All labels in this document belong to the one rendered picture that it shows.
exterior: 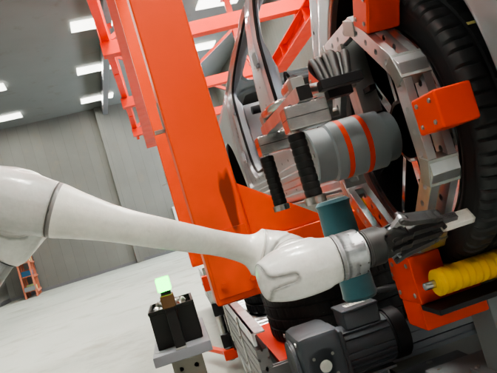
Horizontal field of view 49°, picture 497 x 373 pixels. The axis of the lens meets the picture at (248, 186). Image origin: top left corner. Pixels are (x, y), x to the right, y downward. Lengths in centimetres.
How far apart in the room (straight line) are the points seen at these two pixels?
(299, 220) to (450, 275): 63
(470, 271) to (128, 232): 71
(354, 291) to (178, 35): 94
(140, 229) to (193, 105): 78
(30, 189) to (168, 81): 84
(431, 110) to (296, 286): 40
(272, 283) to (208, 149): 77
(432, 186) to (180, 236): 49
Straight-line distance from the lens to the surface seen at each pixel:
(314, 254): 102
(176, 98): 172
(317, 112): 111
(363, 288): 141
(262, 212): 171
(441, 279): 123
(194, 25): 768
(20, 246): 115
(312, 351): 154
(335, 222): 138
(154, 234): 101
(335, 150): 125
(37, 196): 99
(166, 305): 162
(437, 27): 115
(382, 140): 128
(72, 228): 99
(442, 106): 102
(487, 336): 147
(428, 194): 113
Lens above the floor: 78
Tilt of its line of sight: 2 degrees up
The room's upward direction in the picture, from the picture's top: 17 degrees counter-clockwise
